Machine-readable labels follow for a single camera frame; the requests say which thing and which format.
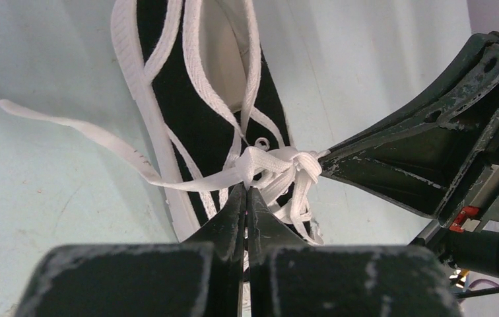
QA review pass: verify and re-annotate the black white sneaker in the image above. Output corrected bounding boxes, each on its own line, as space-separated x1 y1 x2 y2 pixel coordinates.
0 1 326 246

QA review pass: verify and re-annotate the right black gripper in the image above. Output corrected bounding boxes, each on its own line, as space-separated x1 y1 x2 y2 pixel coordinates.
320 31 499 277

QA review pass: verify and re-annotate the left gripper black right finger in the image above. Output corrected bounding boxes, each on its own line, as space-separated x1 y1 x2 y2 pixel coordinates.
247 188 461 316

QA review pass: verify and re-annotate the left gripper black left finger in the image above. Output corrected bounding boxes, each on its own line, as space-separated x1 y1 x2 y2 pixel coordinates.
15 184 247 316

